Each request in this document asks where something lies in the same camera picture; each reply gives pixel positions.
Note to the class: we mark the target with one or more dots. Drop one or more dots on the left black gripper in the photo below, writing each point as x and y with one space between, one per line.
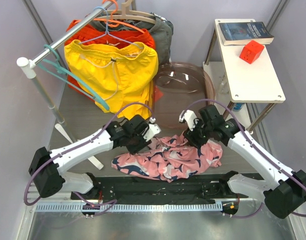
133 150

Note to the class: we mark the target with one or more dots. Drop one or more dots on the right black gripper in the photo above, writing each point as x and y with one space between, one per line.
191 135

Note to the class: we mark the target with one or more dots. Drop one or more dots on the pink whale print shorts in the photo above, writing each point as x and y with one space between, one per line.
169 159

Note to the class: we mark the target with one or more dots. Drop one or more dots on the teal plastic hanger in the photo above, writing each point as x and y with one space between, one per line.
63 74

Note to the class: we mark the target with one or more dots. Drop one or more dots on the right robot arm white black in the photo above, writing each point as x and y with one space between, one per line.
281 189

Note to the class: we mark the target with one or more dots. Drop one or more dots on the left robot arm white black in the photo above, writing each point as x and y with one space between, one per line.
49 170

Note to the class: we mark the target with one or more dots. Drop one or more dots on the yellow shorts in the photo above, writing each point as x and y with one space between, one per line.
122 77

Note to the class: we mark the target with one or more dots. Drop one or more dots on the orange shorts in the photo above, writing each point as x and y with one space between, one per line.
132 35

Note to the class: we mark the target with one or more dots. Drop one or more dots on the orange plastic hanger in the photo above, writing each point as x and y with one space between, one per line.
116 23

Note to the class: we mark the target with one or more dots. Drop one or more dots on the beige wooden hanger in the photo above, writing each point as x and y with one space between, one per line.
125 13

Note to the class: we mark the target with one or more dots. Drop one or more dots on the white two-tier shelf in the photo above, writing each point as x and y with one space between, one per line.
255 83

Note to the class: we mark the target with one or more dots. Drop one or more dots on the transparent brown plastic basin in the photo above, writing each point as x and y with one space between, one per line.
177 85

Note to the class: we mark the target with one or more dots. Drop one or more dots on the red cube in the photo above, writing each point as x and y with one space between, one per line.
251 51

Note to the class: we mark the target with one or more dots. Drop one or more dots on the dark blue book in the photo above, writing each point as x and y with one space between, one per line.
241 33

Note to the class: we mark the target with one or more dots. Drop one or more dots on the grey garment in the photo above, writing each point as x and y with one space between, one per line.
161 31

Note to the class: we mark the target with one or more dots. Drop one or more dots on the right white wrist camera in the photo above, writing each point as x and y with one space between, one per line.
189 118

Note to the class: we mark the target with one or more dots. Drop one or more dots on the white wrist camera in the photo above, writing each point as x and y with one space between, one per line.
189 118
152 130

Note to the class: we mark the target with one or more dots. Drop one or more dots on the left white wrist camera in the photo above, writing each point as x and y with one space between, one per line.
152 130

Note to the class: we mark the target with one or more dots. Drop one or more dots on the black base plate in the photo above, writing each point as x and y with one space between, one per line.
132 190

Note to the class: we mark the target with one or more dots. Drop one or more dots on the perforated metal cable rail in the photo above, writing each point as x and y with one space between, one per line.
79 206

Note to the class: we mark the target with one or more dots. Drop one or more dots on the blue wire hanger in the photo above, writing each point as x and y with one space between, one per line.
110 35

